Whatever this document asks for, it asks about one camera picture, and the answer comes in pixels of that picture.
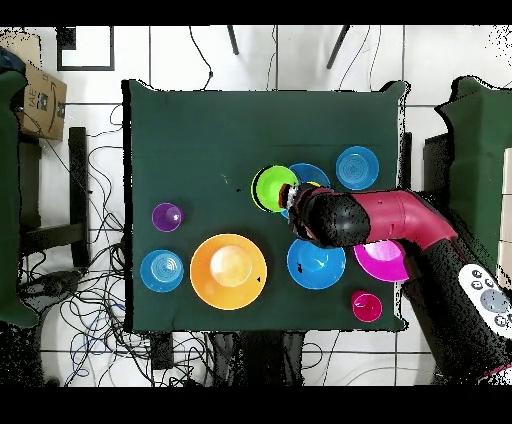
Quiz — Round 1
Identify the green plastic bowl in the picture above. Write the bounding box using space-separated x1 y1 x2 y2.
250 164 300 214

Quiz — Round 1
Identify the blue plastic bowl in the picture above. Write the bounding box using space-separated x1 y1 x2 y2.
279 162 332 220
286 237 347 291

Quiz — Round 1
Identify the large pink plastic bowl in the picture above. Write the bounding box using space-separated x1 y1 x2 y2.
352 238 411 284

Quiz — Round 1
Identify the translucent blue shallow bowl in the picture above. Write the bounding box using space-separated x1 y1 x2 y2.
334 145 380 192
139 248 185 294

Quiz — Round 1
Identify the dark green table cloth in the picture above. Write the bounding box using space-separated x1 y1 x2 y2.
121 78 411 334

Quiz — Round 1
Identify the large orange plastic bowl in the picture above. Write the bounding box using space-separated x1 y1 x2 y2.
189 232 268 312

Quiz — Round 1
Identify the purple plastic cup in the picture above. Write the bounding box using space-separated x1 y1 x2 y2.
150 202 185 233

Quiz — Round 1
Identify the red plastic cup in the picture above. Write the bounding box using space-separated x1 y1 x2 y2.
350 290 384 324

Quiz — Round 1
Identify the dark grey tripod leg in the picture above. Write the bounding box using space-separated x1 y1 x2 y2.
325 25 352 70
226 25 241 56

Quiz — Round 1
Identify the green cloth side table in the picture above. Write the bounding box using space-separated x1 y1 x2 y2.
0 69 39 329
433 75 512 273

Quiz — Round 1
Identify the black table foot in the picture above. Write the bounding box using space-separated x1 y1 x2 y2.
149 331 175 371

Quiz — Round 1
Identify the cardboard box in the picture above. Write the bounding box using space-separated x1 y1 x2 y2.
15 61 68 142

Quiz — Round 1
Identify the thin black cable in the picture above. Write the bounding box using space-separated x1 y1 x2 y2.
188 25 214 91

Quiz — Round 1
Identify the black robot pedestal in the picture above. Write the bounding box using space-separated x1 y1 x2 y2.
207 330 307 387

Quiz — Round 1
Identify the tangle of floor cables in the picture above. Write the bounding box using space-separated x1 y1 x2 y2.
19 103 209 387

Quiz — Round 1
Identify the black stool frame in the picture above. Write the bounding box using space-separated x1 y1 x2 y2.
17 126 92 270

